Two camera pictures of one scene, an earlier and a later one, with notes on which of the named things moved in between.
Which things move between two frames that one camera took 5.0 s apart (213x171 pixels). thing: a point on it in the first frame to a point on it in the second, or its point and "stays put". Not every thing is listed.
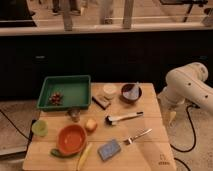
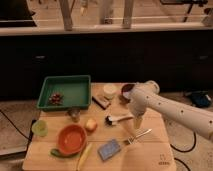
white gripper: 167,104 to 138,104
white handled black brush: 109,120 stays put
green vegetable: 56,152 stays put
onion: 91,125 stays put
